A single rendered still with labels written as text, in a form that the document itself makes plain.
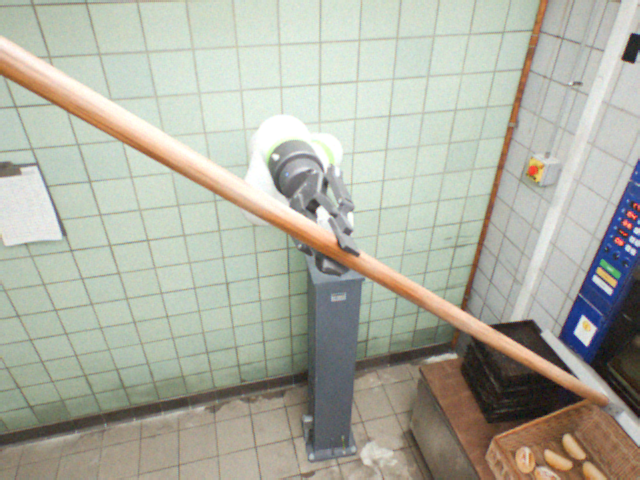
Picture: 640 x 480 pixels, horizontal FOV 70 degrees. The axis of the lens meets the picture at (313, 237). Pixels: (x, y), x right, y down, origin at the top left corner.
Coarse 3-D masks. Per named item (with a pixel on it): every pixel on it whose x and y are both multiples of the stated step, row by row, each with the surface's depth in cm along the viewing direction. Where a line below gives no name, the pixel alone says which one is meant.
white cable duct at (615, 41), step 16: (624, 0) 146; (624, 16) 146; (624, 32) 148; (608, 48) 154; (608, 64) 154; (608, 80) 157; (592, 96) 162; (592, 112) 163; (576, 144) 172; (576, 160) 174; (560, 176) 182; (560, 192) 184; (560, 208) 186; (544, 224) 195; (544, 240) 197; (528, 272) 210; (528, 288) 212; (512, 320) 227
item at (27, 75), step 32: (0, 64) 39; (32, 64) 40; (64, 96) 41; (96, 96) 43; (128, 128) 45; (160, 160) 47; (192, 160) 48; (224, 192) 51; (256, 192) 53; (288, 224) 56; (352, 256) 62; (416, 288) 69; (448, 320) 75; (512, 352) 85; (576, 384) 100
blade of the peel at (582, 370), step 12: (552, 336) 135; (564, 348) 131; (564, 360) 129; (576, 360) 127; (576, 372) 126; (588, 372) 143; (588, 384) 122; (600, 384) 140; (612, 396) 138; (624, 408) 136; (624, 420) 113; (636, 420) 134; (636, 432) 110
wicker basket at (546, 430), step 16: (544, 416) 170; (560, 416) 173; (576, 416) 176; (592, 416) 178; (608, 416) 171; (512, 432) 170; (528, 432) 173; (544, 432) 177; (560, 432) 180; (576, 432) 183; (592, 432) 177; (608, 432) 171; (624, 432) 166; (496, 448) 169; (512, 448) 178; (528, 448) 180; (544, 448) 180; (560, 448) 181; (592, 448) 176; (608, 448) 171; (624, 448) 165; (496, 464) 171; (512, 464) 161; (544, 464) 175; (576, 464) 175; (608, 464) 170; (624, 464) 165
